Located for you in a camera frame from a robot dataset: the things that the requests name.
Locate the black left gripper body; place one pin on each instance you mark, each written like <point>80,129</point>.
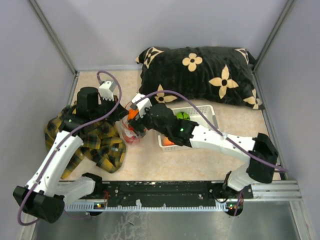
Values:
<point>105,106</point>

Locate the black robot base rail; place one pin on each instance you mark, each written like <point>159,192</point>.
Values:
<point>163,193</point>

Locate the green striped toy melon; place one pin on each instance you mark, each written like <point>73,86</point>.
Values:
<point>183,115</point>

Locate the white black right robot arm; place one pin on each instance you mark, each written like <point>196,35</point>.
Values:
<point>259,155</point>

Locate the black floral plush pillow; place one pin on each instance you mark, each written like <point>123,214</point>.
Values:
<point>218,74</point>

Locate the yellow black plaid shirt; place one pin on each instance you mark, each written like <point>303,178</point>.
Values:
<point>101,143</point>

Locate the orange peach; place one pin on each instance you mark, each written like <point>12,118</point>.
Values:
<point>166,141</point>

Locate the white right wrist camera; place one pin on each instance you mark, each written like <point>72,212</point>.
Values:
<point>141,102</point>

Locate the clear zip bag orange zipper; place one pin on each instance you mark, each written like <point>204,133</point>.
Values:
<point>124,124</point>

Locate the aluminium frame rail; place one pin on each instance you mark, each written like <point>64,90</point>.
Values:
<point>277,191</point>

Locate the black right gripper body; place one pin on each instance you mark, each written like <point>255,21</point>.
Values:
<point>147,122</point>

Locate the orange tangerine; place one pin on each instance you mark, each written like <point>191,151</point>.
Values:
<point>132,113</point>

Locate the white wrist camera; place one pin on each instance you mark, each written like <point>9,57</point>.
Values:
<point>141,102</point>
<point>106,90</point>

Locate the red apple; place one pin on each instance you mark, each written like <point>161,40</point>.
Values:
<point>130,137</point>

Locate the white perforated plastic basket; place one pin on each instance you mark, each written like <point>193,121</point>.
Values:
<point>206,110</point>

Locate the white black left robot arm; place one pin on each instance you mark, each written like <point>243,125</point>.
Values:
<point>42,197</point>

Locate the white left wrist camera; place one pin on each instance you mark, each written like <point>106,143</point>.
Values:
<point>106,90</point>

